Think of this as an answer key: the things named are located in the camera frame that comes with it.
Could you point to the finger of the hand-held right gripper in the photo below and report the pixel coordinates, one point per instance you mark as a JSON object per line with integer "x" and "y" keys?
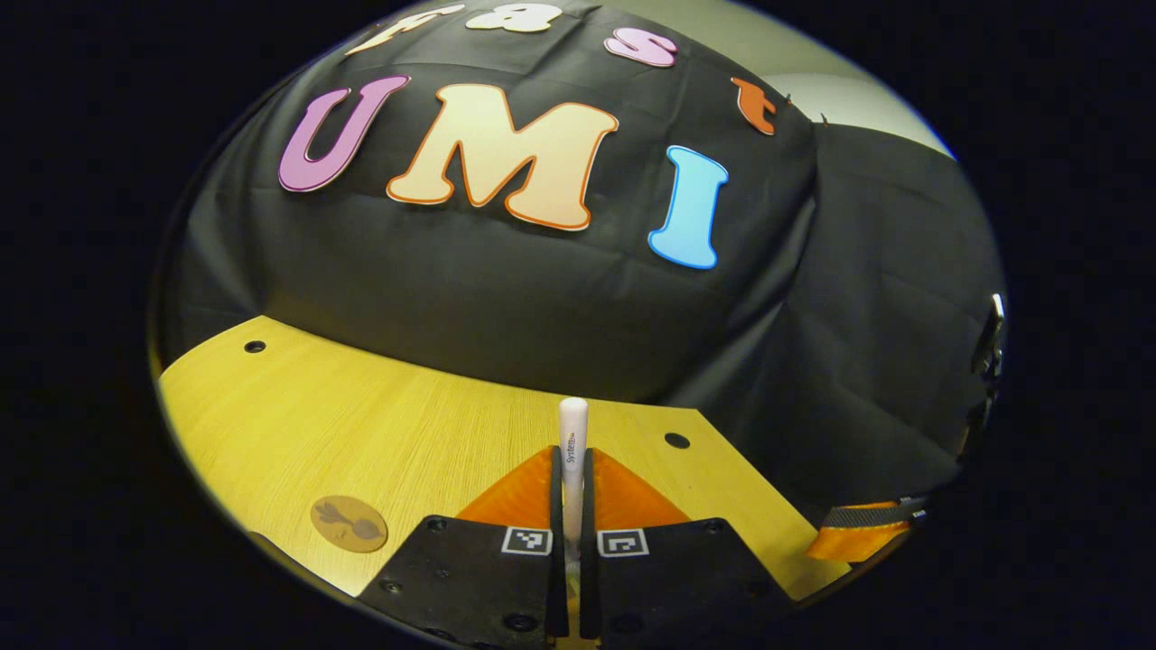
{"x": 867, "y": 534}

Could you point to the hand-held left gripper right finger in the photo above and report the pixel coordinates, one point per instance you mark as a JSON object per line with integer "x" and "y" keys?
{"x": 668, "y": 578}

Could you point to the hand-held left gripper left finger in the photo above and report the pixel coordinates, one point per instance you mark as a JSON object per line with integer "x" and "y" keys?
{"x": 488, "y": 578}

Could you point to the round brown cork coaster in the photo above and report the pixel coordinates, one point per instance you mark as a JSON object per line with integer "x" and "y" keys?
{"x": 349, "y": 524}

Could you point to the pale pink toothbrush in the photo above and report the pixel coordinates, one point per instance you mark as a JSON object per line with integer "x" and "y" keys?
{"x": 573, "y": 433}

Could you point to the black backdrop cloth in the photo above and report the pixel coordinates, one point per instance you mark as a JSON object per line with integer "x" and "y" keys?
{"x": 542, "y": 298}

